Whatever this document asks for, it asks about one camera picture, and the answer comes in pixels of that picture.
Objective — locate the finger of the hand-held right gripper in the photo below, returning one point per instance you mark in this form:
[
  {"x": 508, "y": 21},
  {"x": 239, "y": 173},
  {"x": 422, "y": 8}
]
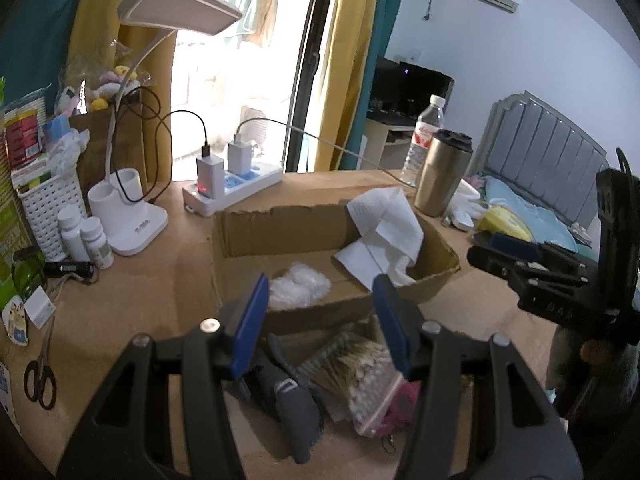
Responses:
[
  {"x": 515, "y": 246},
  {"x": 492, "y": 259}
]

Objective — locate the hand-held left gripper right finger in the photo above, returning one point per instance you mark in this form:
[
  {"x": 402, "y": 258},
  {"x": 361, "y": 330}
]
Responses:
[{"x": 392, "y": 325}]

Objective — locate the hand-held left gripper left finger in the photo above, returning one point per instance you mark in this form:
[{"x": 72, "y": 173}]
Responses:
[{"x": 250, "y": 320}]

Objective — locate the bag of cotton swabs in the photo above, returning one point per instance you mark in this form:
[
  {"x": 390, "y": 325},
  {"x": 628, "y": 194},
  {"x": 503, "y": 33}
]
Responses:
[{"x": 350, "y": 375}]

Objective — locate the dotted grey sock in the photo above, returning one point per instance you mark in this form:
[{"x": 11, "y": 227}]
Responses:
[{"x": 260, "y": 385}]

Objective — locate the pink and white sock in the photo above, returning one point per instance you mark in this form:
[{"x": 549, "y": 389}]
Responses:
[{"x": 400, "y": 400}]

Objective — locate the cardboard box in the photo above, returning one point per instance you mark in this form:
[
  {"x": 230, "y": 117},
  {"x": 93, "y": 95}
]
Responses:
[{"x": 260, "y": 232}]

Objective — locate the dark grey sock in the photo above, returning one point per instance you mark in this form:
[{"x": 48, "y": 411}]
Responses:
[{"x": 295, "y": 410}]

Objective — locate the person's right hand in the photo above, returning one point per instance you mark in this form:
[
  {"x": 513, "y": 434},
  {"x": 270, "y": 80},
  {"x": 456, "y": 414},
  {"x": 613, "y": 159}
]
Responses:
[{"x": 595, "y": 353}]

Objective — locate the yellow tissue pack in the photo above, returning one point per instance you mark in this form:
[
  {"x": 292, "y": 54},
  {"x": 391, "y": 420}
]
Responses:
[{"x": 500, "y": 220}]

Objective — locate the light blue bedding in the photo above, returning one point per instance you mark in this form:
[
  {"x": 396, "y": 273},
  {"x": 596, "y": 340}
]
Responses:
[{"x": 545, "y": 220}]

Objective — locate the white computer mouse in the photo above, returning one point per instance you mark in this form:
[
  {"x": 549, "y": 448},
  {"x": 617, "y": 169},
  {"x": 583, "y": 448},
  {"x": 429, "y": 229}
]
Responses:
[{"x": 461, "y": 220}]

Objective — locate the crumpled clear plastic bag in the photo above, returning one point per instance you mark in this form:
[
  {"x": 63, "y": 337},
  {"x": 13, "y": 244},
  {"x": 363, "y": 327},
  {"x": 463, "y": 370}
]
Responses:
[{"x": 300, "y": 285}]

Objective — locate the white plastic container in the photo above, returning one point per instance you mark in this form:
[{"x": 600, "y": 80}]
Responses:
[{"x": 462, "y": 200}]

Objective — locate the steel tumbler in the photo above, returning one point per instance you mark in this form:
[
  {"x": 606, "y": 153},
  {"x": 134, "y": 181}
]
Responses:
[{"x": 440, "y": 180}]

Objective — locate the grey bed headboard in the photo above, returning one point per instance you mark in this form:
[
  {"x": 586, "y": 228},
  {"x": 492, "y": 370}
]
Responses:
[{"x": 540, "y": 150}]

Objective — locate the white paper towel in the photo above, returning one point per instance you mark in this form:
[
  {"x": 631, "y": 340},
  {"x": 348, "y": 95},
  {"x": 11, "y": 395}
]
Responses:
[{"x": 385, "y": 220}]

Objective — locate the white power strip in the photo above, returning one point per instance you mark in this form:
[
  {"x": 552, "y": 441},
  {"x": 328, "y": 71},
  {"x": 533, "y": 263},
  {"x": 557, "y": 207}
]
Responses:
[{"x": 250, "y": 185}]

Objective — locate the white desk lamp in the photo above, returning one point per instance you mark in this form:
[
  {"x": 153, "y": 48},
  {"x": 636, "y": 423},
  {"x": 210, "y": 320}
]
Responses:
[{"x": 135, "y": 232}]

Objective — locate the clear water bottle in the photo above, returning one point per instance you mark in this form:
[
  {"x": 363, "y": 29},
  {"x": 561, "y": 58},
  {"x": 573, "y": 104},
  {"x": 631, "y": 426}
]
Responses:
[{"x": 422, "y": 130}]

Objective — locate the grey charger with red light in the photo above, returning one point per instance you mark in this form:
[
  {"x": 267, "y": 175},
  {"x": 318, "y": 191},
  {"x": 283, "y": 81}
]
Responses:
[{"x": 210, "y": 175}]

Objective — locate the white charger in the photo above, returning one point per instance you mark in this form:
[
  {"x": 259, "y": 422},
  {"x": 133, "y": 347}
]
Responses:
[{"x": 239, "y": 157}]

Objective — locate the white cabinet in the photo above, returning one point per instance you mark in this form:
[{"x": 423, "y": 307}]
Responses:
[{"x": 375, "y": 140}]

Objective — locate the small green label pill bottle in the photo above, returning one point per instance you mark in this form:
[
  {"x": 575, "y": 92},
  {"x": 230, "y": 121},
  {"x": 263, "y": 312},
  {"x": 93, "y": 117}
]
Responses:
[{"x": 97, "y": 247}]

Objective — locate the black flashlight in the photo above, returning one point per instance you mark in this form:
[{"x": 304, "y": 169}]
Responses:
[{"x": 70, "y": 269}]

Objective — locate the outdoor air conditioner unit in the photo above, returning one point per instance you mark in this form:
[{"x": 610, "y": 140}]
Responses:
[{"x": 252, "y": 130}]

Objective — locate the black monitor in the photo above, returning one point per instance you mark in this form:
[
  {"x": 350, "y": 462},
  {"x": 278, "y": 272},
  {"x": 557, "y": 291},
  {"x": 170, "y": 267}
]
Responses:
[{"x": 410, "y": 85}]

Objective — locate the large white pill bottle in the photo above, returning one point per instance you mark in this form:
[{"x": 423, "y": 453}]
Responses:
[{"x": 72, "y": 235}]

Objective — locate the brown paper bag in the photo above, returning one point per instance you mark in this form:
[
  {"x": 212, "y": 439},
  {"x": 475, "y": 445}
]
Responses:
[{"x": 95, "y": 160}]

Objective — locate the black scissors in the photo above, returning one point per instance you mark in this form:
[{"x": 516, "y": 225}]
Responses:
[{"x": 35, "y": 380}]

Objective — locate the green tinted glasses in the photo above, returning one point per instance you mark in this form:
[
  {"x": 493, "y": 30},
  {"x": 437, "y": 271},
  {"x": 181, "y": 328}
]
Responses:
[{"x": 27, "y": 272}]

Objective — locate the white perforated basket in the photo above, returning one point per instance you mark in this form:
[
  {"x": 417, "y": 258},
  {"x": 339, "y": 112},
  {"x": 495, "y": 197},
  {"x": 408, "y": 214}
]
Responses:
[{"x": 50, "y": 210}]

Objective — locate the cartoon printed card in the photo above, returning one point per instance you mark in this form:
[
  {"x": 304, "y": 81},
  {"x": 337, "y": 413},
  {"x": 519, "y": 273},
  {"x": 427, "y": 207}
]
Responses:
[{"x": 15, "y": 320}]

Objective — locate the yellow curtain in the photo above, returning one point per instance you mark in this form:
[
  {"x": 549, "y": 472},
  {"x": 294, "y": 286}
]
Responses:
[
  {"x": 100, "y": 20},
  {"x": 350, "y": 60}
]

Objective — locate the crumpled white plastic bag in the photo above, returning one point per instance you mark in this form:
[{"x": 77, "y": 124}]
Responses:
[{"x": 67, "y": 152}]

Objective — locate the green snack package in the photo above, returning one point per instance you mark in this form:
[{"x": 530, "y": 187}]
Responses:
[{"x": 7, "y": 230}]

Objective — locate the teal curtain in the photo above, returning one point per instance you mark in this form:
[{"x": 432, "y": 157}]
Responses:
[
  {"x": 40, "y": 25},
  {"x": 387, "y": 10}
]

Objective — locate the bag of plush toys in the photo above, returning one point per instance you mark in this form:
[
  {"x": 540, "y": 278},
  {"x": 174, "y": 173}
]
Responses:
[{"x": 110, "y": 85}]

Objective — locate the red can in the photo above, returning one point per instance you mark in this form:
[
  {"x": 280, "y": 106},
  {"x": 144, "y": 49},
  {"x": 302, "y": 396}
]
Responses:
[{"x": 22, "y": 137}]

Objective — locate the pack of white paper cups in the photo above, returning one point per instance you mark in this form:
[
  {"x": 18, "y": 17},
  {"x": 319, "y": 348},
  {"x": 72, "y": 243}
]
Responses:
[{"x": 27, "y": 100}]

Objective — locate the hanging clothes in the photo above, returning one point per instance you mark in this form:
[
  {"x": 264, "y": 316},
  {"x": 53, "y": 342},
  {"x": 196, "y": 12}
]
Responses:
[{"x": 260, "y": 0}]

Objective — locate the black door frame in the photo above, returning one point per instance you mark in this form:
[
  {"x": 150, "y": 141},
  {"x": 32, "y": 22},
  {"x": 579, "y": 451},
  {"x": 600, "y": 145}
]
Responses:
[{"x": 312, "y": 60}]

